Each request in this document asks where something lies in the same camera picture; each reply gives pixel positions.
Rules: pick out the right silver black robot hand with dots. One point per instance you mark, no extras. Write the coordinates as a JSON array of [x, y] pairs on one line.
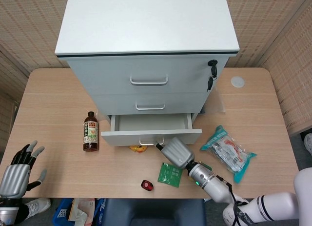
[[176, 152]]

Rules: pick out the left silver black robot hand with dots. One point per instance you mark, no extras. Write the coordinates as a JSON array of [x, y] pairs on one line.
[[13, 179]]

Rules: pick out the grey drawer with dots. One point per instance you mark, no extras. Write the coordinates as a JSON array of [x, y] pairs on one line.
[[122, 138]]

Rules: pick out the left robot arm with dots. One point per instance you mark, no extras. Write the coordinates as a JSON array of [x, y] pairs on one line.
[[8, 211]]

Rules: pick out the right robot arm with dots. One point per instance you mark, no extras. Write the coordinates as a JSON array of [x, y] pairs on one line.
[[214, 184]]

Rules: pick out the medium white cabinet drawer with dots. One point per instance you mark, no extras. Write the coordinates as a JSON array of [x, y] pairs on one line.
[[114, 104]]

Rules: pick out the large white cabinet drawer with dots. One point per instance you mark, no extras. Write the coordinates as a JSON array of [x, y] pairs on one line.
[[109, 77]]

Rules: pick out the white three-drawer cabinet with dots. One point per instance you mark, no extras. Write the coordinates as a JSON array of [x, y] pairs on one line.
[[146, 23]]

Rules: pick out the green sachet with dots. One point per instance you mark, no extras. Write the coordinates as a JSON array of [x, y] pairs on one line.
[[168, 176]]

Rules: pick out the yellow green snack box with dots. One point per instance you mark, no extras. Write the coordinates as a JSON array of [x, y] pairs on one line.
[[207, 166]]

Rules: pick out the white sneaker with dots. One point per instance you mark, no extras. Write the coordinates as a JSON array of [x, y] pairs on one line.
[[308, 144], [36, 206]]

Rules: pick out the yellow snack packet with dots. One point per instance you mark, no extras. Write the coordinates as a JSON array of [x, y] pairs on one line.
[[139, 149]]

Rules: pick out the small red black object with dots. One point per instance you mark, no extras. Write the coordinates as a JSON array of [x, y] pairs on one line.
[[147, 185]]

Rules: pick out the teal clear snack bag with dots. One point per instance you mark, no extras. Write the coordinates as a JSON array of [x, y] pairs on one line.
[[226, 152]]

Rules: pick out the blue plastic crate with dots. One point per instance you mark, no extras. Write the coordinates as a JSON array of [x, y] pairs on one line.
[[59, 213]]

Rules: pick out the dark blue chair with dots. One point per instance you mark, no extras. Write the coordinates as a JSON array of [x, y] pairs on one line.
[[156, 212]]

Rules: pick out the papers in crate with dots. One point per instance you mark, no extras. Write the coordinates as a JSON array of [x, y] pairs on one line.
[[81, 209]]

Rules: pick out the black hanging key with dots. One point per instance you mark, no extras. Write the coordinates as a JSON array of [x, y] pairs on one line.
[[209, 83]]

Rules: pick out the brown drink bottle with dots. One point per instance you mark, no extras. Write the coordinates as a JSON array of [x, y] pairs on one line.
[[91, 135]]

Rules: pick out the white round table grommet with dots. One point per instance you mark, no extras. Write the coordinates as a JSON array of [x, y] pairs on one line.
[[237, 81]]

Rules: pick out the black key in lock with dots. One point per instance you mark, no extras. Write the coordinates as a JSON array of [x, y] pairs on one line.
[[212, 65]]

